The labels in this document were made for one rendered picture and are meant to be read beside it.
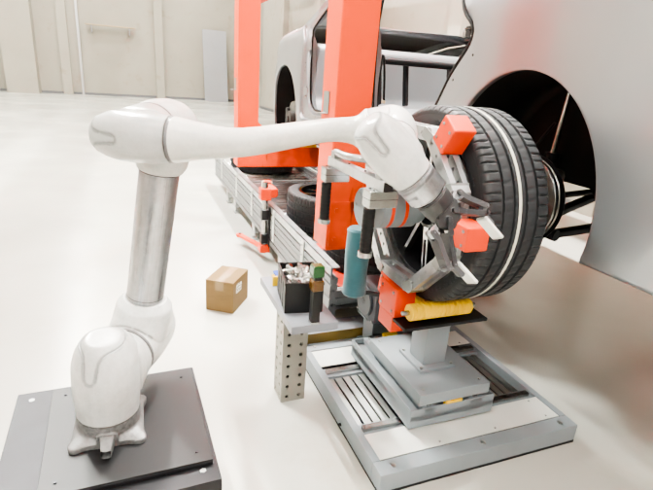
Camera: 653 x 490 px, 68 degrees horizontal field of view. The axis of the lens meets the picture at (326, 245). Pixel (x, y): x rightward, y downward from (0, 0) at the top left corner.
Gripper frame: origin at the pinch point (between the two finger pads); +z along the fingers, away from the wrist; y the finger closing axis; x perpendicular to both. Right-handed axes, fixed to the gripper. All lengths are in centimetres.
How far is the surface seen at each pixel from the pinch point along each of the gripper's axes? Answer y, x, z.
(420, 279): -6.4, -40.5, 14.9
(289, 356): 29, -97, 18
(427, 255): -20, -50, 18
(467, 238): -11.8, -15.5, 4.8
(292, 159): -125, -272, 0
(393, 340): -2, -85, 48
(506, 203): -28.6, -13.9, 8.9
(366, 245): 0.6, -36.8, -8.8
